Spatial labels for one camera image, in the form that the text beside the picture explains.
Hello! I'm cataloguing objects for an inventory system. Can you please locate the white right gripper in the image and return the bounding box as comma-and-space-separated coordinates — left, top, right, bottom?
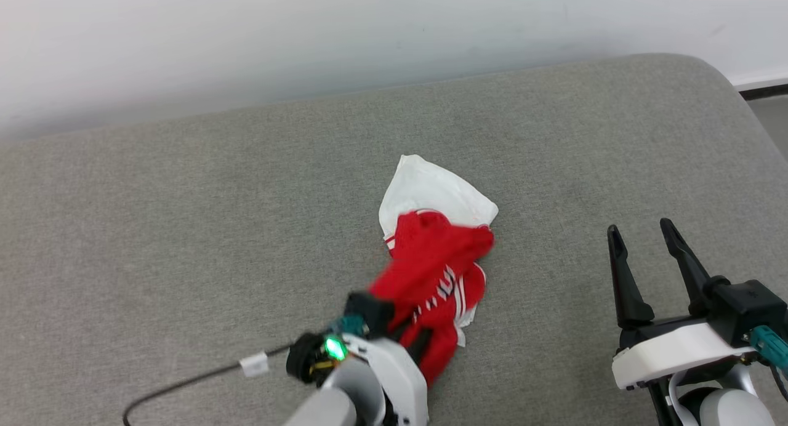
607, 217, 758, 391

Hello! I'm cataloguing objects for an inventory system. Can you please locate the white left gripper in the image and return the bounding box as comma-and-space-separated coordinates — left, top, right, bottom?
286, 326, 433, 426

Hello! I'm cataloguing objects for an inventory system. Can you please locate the red Bulls 23 jersey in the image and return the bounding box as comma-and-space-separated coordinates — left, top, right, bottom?
368, 154, 499, 387

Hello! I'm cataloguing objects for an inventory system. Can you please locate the dark baseboard strip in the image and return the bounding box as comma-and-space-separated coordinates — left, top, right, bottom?
739, 83, 788, 102

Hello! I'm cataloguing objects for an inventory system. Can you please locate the grey fabric sofa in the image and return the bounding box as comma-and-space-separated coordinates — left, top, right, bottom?
0, 52, 788, 426

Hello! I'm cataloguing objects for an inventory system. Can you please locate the teal left camera connector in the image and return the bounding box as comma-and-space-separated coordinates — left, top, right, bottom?
329, 314, 368, 339

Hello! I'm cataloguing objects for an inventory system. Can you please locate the teal camera connector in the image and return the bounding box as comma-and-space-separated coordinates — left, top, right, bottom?
329, 314, 368, 339
748, 325, 788, 372

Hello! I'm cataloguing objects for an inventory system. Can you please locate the teal right camera connector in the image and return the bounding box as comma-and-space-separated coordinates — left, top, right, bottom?
748, 325, 788, 372

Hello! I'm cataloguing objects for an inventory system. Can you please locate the white cable label tag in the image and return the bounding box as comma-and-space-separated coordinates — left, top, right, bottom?
239, 351, 270, 378

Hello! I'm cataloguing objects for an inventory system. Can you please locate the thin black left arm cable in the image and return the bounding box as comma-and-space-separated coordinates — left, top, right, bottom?
122, 345, 293, 426

